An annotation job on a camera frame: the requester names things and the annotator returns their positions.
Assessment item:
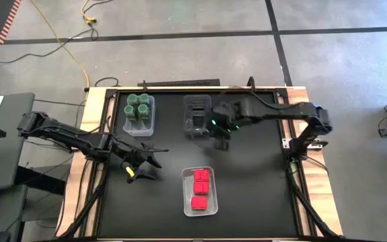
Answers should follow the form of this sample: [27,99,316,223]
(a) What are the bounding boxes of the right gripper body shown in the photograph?
[208,102,245,137]

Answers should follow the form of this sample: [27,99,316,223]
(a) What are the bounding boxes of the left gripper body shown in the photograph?
[111,143,149,175]

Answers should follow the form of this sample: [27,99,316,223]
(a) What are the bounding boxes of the red smoked paprika tin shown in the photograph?
[192,181,210,196]
[193,169,211,183]
[190,196,209,212]

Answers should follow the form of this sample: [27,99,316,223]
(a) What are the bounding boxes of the glass jars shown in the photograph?
[122,104,136,122]

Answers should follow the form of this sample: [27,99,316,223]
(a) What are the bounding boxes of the clear plastic bin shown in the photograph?
[182,94,214,137]
[122,93,157,137]

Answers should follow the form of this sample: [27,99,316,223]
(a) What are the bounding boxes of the white plastic bin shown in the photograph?
[181,166,219,218]

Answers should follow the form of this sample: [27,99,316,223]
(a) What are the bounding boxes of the long black bar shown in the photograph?
[137,79,221,88]

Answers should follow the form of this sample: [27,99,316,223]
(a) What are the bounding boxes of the wooden table board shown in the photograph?
[56,86,344,238]

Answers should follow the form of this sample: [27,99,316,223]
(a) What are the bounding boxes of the grey side desk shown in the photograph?
[0,93,36,194]

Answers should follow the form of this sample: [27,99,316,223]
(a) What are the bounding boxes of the white metal bracket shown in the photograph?
[282,137,329,149]

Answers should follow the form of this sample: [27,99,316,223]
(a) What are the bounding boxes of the black cable loop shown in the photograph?
[94,77,120,88]

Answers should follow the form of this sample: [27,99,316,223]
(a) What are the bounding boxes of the long yellow floor cable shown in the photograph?
[28,0,91,89]

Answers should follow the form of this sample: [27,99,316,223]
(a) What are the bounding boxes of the black floor cable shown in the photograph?
[0,27,99,65]

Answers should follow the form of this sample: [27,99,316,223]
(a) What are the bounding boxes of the yellow cable with plug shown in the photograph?
[81,0,97,25]

